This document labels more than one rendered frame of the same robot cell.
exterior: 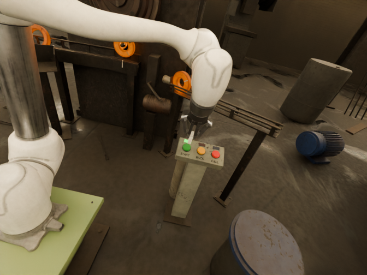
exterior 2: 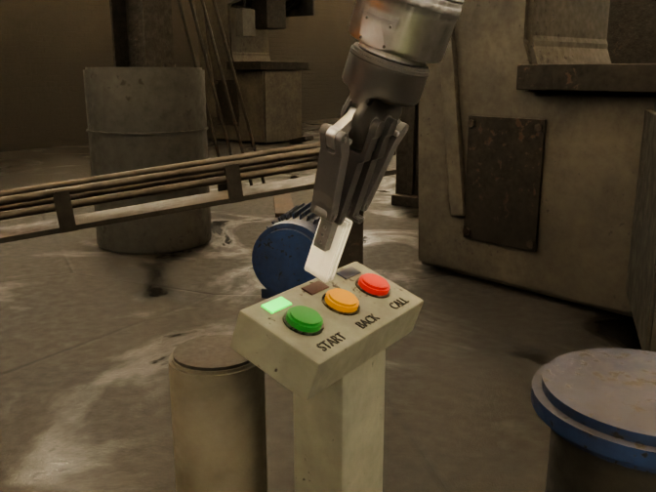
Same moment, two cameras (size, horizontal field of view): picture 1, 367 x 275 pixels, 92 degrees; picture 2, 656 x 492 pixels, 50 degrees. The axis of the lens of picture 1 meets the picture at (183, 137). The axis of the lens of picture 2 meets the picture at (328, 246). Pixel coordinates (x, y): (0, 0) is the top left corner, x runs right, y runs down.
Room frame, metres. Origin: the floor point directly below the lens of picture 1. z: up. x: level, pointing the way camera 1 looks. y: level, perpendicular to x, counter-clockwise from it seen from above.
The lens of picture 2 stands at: (0.25, 0.53, 0.86)
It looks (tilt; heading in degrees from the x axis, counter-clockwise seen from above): 14 degrees down; 306
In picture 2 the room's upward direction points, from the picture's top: straight up
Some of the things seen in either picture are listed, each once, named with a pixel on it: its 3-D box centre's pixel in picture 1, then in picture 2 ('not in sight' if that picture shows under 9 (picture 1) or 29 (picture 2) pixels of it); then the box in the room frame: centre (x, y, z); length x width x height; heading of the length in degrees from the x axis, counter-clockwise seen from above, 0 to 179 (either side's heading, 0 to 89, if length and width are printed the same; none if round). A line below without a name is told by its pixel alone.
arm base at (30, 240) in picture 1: (34, 219); not in sight; (0.27, 0.47, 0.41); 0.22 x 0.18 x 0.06; 88
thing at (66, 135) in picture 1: (44, 97); not in sight; (1.12, 1.12, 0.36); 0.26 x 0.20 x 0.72; 127
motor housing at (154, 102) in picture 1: (154, 125); not in sight; (1.27, 0.27, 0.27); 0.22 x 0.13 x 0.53; 92
